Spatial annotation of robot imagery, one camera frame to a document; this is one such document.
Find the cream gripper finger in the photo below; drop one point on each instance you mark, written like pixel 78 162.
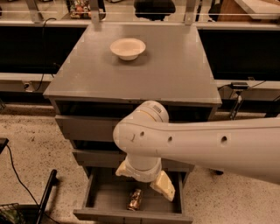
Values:
pixel 123 170
pixel 163 185

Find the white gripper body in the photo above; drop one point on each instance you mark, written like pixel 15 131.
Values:
pixel 142 175

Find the orange can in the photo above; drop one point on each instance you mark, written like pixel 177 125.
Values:
pixel 135 200

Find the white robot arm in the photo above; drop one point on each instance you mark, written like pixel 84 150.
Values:
pixel 246 147

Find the bottom grey drawer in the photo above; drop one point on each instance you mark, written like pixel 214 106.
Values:
pixel 107 197

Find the grey drawer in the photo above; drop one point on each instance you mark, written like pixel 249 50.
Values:
pixel 86 128
pixel 107 197
pixel 112 159

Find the middle grey drawer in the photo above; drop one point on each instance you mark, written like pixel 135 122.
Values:
pixel 112 159

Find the top grey drawer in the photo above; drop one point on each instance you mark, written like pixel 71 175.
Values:
pixel 86 128

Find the grey drawer cabinet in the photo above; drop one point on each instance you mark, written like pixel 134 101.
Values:
pixel 172 70

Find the black stand leg left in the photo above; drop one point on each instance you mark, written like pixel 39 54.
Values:
pixel 52 181

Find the white bowl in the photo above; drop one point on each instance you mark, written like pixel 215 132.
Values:
pixel 128 48

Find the black power adapter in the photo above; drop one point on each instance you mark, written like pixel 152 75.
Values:
pixel 239 85

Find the black office chair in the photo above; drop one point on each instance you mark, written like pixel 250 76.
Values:
pixel 154 9

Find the colourful snack box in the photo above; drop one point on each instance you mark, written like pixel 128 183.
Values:
pixel 80 9

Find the black frame leg right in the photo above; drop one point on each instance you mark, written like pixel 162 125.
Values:
pixel 219 172

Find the wire basket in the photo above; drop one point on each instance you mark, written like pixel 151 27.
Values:
pixel 10 214

